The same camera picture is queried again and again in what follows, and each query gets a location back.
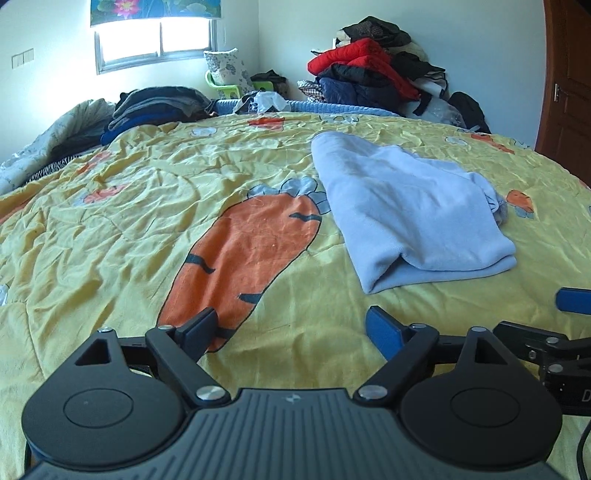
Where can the red puffer jacket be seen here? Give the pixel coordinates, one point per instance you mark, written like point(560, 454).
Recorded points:
point(366, 54)

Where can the stack of dark folded clothes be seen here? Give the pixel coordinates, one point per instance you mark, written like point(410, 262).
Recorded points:
point(156, 106)

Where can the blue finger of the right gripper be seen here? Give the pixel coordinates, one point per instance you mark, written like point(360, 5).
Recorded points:
point(574, 300)

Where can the light blue patterned quilt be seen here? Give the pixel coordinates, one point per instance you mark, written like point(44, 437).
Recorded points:
point(17, 168)

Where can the dark navy jacket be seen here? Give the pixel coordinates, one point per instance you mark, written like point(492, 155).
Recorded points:
point(358, 86)

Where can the yellow carrot-print bedspread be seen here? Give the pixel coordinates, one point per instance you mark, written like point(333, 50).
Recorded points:
point(100, 243)

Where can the white wall switch plate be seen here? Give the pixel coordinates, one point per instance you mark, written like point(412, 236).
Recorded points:
point(22, 58)

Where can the blue knitted blanket edge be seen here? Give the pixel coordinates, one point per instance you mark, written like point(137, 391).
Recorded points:
point(227, 107)

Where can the black bag by wall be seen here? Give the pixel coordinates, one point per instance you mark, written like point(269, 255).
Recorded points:
point(472, 114)

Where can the green plastic stool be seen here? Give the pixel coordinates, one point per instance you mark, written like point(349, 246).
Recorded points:
point(267, 81)

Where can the light lavender lace-trimmed top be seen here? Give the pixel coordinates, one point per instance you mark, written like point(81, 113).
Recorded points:
point(408, 220)

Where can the bright bedroom window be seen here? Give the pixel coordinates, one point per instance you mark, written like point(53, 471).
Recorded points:
point(129, 44)

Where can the black garments atop pile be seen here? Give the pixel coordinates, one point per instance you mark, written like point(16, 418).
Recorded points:
point(407, 58)

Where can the lotus-print window blind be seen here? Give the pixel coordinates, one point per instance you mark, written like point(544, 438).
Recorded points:
point(109, 11)

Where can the white blue plastic bag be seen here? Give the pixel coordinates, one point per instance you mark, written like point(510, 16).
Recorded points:
point(261, 102)

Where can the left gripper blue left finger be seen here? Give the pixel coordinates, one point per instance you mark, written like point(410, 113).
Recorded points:
point(196, 335)

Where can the brown wooden door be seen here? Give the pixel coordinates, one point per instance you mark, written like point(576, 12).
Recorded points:
point(564, 129)

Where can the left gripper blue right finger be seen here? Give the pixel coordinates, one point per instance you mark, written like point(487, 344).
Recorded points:
point(387, 334)

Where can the floral white pillow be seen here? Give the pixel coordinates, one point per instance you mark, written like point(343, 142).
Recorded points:
point(227, 67)

